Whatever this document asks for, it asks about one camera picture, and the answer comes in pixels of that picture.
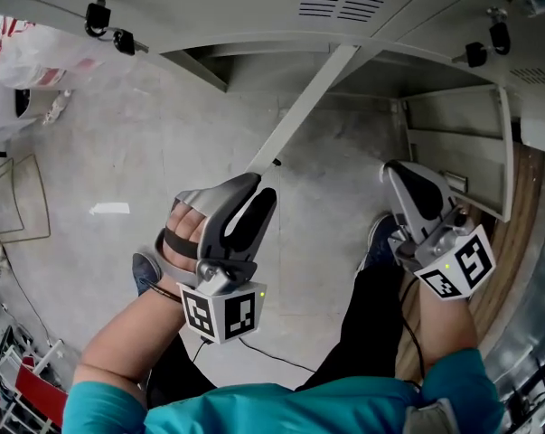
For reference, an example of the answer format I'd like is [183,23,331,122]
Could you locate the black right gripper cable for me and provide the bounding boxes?
[400,278,427,383]

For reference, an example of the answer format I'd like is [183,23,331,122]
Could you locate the person's blue shoe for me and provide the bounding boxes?
[355,213,400,274]
[131,251,164,297]

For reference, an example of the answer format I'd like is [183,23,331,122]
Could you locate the brown wooden slat platform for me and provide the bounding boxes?
[396,142,545,382]

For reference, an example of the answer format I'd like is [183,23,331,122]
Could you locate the person's teal shirt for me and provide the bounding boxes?
[61,348,506,434]

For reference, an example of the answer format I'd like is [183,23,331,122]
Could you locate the grey metal locker cabinet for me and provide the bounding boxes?
[0,0,545,225]

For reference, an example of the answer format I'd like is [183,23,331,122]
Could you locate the red chair with white frame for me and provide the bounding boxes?
[0,339,70,434]

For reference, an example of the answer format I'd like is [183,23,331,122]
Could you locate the small white floor bottle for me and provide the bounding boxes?
[41,89,72,126]

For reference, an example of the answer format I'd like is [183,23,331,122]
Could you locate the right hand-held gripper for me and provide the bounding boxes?
[380,160,497,303]

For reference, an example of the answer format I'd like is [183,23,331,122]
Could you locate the person's black trousers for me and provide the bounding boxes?
[145,259,407,406]

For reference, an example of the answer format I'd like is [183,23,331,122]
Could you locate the person's blue left shoe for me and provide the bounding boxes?
[131,251,164,297]

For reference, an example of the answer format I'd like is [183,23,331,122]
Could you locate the person's left hand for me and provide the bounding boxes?
[163,204,206,273]

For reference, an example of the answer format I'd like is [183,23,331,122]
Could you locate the black waste bin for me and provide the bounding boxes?
[13,87,33,120]

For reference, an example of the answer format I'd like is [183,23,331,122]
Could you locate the person's blue right shoe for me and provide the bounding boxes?
[355,213,400,274]

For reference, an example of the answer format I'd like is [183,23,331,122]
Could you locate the person's left forearm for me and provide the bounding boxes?
[72,273,196,397]

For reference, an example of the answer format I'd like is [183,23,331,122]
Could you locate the person's right forearm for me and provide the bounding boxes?
[414,278,479,370]

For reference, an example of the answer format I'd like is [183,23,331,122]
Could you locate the black wrist band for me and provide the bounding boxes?
[143,278,183,305]

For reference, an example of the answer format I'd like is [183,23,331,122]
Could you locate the grey shoulder strap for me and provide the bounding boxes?
[402,398,458,434]

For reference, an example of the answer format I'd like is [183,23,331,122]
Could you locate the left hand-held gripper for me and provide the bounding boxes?
[153,172,278,345]

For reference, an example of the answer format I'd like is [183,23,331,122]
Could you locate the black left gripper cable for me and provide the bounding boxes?
[190,335,318,374]

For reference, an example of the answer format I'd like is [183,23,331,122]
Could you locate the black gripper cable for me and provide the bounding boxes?
[190,335,318,374]
[400,278,427,383]

